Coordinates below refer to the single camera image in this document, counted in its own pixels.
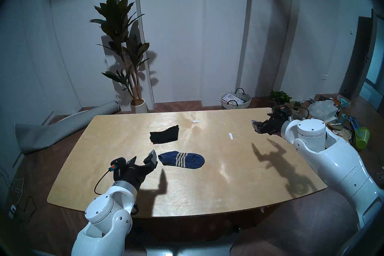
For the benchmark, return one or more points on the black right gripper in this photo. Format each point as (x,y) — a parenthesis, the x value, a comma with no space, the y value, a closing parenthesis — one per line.
(274,127)

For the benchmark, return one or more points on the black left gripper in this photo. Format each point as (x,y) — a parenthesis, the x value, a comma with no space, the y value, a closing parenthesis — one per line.
(133,174)

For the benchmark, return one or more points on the black ankle sock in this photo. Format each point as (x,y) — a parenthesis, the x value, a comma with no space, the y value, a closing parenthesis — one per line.
(163,135)

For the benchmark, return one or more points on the blue beige-striped ankle sock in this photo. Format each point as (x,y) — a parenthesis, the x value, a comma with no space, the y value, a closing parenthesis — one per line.
(192,161)

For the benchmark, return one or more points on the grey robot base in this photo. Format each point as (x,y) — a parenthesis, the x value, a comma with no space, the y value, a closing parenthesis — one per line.
(186,251)

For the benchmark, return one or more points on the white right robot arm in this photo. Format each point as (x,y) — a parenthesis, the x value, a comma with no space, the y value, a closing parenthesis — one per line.
(339,162)

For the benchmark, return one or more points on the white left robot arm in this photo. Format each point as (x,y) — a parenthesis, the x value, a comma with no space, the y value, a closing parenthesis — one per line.
(105,216)

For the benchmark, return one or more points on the small bushy potted plant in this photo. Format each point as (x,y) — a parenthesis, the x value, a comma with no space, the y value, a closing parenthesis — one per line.
(280,97)

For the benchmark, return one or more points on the tiny potted plant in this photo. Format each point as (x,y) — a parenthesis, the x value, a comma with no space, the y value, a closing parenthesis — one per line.
(297,104)

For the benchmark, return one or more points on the magazine in basket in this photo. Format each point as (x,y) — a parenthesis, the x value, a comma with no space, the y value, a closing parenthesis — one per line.
(234,98)

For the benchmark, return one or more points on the white plant pot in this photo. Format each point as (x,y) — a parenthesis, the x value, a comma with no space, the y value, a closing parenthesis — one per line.
(138,107)

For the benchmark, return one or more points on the clear crumpled plastic bag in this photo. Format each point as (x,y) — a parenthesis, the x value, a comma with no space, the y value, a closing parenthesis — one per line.
(324,110)

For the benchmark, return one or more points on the wooden cutting board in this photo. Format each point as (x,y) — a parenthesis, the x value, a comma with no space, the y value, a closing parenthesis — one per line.
(340,132)

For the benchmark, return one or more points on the teal cup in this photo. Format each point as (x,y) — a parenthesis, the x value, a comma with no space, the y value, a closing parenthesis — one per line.
(343,119)

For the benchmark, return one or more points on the blue flat box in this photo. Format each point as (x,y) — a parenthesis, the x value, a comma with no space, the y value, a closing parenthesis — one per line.
(354,123)

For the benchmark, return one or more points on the green plastic mesh basket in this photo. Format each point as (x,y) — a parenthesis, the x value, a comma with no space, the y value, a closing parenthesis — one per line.
(362,137)

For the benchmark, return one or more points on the rolled grey carpet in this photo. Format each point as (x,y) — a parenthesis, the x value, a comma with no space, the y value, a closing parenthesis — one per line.
(42,135)

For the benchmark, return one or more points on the dark wooden door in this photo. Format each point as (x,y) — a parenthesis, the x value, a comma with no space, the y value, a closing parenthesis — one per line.
(357,57)

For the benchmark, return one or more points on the white power strip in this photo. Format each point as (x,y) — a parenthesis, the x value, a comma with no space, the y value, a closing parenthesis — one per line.
(11,212)

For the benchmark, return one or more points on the tall dark-leaved plant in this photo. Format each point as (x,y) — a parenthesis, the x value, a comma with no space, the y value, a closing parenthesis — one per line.
(115,18)

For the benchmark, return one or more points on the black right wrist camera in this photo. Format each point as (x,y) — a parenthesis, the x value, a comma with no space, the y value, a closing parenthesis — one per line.
(282,112)

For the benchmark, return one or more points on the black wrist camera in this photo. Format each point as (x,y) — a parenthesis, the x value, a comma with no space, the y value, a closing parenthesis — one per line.
(118,162)
(282,112)

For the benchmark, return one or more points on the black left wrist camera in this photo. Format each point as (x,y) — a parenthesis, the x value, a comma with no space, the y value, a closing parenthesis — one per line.
(118,162)

